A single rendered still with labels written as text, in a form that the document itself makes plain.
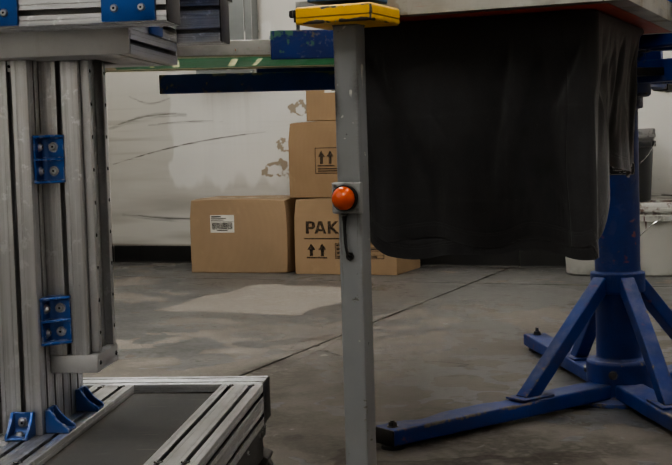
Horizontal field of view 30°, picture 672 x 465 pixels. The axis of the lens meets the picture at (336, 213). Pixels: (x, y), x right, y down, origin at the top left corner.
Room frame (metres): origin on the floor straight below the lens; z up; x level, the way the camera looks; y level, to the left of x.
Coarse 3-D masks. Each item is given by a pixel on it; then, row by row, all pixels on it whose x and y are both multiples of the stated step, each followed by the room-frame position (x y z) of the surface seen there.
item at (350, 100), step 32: (352, 32) 2.00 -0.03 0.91; (352, 64) 2.00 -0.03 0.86; (352, 96) 2.00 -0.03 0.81; (352, 128) 2.00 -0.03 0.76; (352, 160) 2.00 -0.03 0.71; (352, 224) 2.00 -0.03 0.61; (352, 288) 2.00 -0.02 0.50; (352, 320) 2.00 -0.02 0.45; (352, 352) 2.00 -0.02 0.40; (352, 384) 2.00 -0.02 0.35; (352, 416) 2.01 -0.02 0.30; (352, 448) 2.01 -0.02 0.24
